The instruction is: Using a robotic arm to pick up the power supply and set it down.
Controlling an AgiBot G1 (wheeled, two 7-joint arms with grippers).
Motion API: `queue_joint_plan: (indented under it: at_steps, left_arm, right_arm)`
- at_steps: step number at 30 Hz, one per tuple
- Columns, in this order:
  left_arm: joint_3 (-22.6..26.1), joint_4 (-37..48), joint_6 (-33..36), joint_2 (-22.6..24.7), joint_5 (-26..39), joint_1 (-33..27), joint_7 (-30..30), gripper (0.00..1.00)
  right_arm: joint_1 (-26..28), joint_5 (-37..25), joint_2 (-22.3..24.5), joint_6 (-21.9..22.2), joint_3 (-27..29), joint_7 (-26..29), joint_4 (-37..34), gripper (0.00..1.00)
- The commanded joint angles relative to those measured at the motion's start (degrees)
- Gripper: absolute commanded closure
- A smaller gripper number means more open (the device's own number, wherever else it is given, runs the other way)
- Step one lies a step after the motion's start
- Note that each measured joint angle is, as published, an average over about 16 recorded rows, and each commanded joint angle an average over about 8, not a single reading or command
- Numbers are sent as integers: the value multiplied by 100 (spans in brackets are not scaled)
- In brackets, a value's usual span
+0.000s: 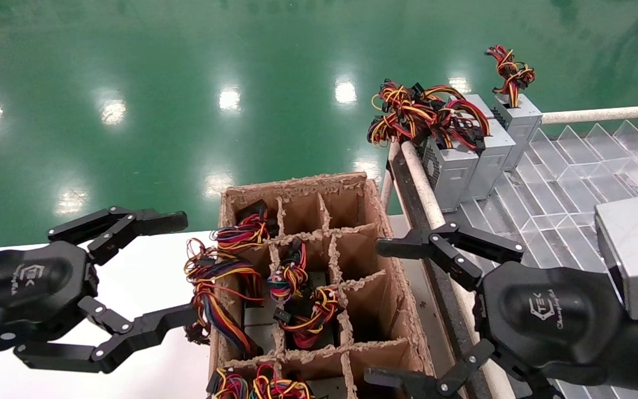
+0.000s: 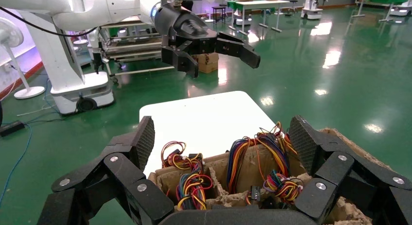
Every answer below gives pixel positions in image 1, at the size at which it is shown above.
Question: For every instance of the clear plastic divider tray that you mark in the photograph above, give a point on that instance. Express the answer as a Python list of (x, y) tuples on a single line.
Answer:
[(562, 183)]

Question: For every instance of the long white rack tube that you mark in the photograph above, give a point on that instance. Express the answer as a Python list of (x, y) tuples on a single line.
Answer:
[(424, 188)]

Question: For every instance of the brown cardboard divider box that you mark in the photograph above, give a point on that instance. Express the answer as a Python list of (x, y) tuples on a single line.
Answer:
[(396, 299)]

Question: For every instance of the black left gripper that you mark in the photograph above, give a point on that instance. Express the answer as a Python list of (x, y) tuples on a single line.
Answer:
[(20, 288)]

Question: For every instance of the white rack crossbar tube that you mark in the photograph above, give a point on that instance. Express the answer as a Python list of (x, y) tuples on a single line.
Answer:
[(590, 115)]

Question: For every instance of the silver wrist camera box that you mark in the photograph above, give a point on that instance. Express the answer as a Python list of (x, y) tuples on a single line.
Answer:
[(634, 249)]

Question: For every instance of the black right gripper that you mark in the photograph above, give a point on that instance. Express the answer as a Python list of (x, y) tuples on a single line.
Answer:
[(551, 316)]

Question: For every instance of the white rack post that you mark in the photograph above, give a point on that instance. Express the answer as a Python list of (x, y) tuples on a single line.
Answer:
[(388, 188)]

